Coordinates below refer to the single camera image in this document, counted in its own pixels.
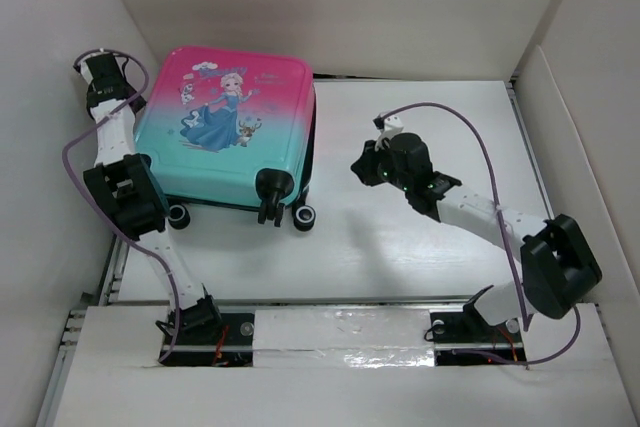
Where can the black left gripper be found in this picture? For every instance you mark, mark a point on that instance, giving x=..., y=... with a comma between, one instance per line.
x=140, y=104

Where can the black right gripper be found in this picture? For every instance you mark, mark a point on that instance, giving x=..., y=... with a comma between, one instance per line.
x=364, y=165

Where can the pink and teal suitcase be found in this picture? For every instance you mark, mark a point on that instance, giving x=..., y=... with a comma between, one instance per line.
x=232, y=129

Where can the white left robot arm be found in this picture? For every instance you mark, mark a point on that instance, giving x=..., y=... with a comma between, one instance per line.
x=124, y=189

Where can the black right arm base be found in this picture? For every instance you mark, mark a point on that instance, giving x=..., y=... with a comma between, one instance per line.
x=457, y=340

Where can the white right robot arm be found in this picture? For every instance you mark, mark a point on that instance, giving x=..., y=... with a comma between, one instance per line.
x=554, y=265

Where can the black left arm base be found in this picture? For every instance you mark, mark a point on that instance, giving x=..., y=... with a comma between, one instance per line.
x=207, y=338

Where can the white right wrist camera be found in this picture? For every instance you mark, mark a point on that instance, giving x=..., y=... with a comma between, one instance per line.
x=388, y=126

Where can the aluminium rail frame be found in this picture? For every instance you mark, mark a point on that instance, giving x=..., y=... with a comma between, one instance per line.
x=341, y=311

